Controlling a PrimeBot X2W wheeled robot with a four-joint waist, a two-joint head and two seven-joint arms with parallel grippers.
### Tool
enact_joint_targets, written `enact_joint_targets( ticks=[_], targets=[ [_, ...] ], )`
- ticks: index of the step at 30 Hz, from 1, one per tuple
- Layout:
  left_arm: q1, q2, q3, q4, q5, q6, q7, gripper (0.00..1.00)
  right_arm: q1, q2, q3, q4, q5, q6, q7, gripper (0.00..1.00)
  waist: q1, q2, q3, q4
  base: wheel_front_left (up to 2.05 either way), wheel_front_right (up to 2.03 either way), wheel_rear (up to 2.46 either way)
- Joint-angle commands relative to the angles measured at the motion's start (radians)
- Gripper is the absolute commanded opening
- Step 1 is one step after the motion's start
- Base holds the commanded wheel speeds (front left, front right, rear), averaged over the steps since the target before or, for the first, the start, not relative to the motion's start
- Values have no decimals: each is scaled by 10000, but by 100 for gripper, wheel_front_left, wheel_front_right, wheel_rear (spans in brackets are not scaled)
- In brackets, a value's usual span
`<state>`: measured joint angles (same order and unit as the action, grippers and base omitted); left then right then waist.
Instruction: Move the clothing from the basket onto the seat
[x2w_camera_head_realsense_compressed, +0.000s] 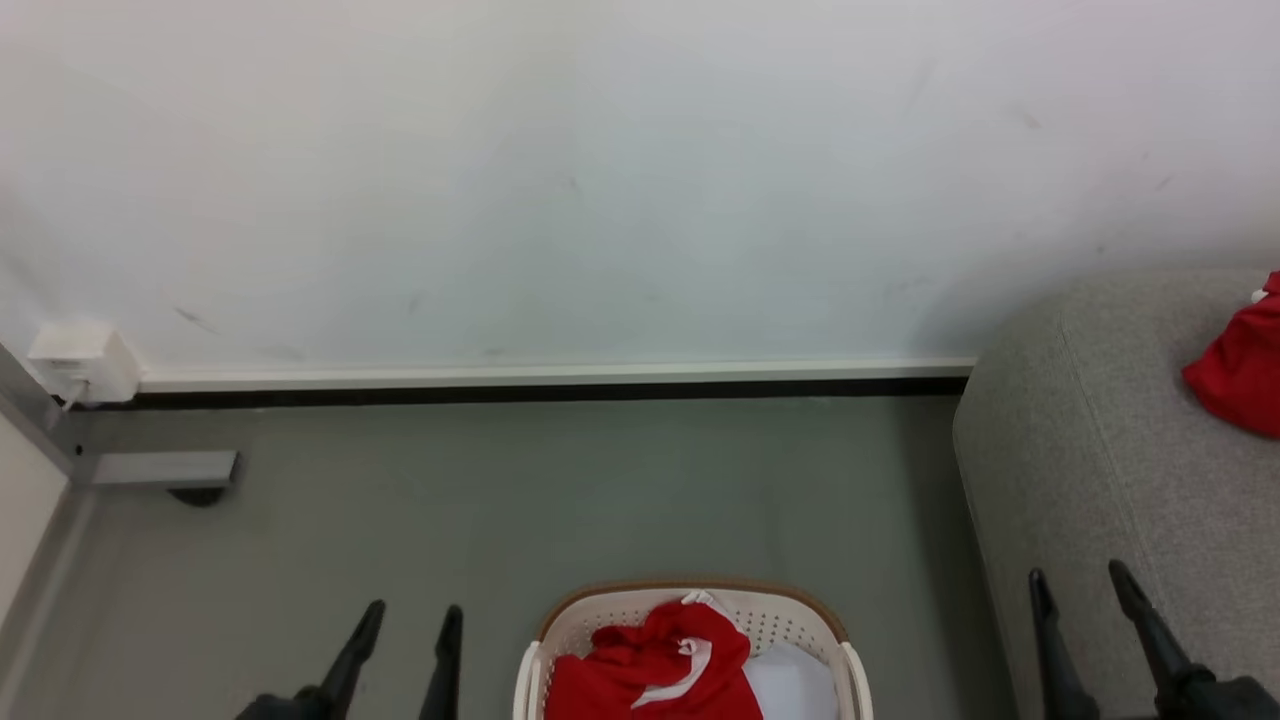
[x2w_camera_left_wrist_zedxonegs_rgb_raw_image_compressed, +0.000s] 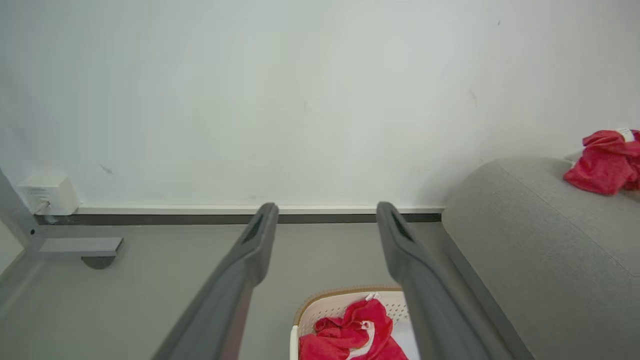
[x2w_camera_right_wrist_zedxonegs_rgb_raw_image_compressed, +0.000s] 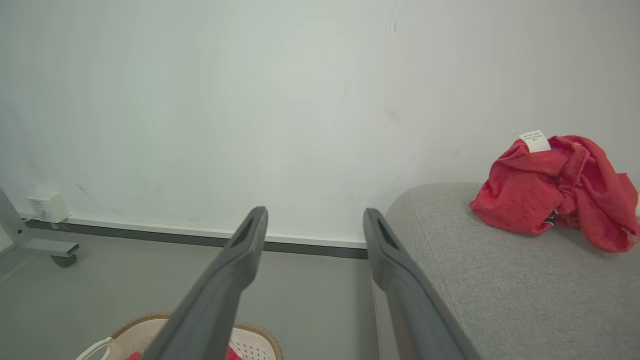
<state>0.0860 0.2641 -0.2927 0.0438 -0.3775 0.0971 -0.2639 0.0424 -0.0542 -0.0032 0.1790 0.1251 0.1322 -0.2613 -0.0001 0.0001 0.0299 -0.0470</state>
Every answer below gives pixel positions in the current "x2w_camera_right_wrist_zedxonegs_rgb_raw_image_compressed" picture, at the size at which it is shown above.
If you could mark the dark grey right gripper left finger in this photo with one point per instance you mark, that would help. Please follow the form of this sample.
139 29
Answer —
215 295

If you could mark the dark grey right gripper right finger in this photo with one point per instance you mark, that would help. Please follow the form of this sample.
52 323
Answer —
410 300

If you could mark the white laundry basket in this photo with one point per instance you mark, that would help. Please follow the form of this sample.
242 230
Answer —
250 342

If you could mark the red clothing in basket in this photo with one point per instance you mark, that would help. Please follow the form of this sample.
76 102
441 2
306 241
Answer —
233 354

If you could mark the white and grey baseboard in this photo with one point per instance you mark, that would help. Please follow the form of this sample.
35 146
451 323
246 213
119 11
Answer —
200 235

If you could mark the grey fabric sofa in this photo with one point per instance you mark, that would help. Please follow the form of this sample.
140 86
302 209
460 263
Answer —
515 285

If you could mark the red crumpled garment with label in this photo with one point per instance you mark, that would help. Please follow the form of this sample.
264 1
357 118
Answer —
560 192

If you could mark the grey wheeled stand leg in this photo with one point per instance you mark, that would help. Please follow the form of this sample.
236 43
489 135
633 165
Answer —
30 240

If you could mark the white wall power adapter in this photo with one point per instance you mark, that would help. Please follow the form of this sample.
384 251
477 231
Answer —
49 206

